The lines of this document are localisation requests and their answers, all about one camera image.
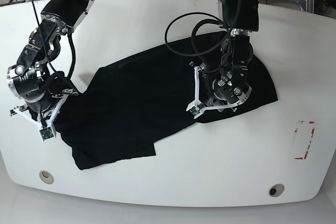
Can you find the black t-shirt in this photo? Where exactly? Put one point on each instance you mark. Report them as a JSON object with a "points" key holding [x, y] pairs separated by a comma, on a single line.
{"points": [[133, 103]]}

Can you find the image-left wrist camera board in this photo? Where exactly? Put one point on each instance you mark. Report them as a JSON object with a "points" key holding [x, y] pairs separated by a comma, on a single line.
{"points": [[47, 133]]}

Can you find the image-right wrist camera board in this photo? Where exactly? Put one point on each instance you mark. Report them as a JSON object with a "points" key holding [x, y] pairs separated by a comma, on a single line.
{"points": [[195, 109]]}

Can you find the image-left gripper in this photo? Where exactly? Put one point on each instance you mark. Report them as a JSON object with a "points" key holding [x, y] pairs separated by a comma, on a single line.
{"points": [[46, 108]]}

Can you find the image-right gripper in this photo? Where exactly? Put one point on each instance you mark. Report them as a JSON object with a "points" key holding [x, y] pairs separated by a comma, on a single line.
{"points": [[228, 90]]}

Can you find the left table grommet hole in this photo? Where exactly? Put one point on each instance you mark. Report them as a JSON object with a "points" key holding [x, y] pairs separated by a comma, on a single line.
{"points": [[46, 177]]}

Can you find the right table grommet hole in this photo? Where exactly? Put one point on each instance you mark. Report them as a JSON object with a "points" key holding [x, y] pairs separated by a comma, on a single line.
{"points": [[276, 190]]}

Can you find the red tape rectangle marking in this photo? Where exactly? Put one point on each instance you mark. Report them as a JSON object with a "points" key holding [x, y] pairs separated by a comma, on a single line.
{"points": [[302, 139]]}

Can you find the table grommet hole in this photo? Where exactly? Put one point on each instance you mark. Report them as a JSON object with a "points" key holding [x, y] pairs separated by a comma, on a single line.
{"points": [[46, 177], [276, 190]]}

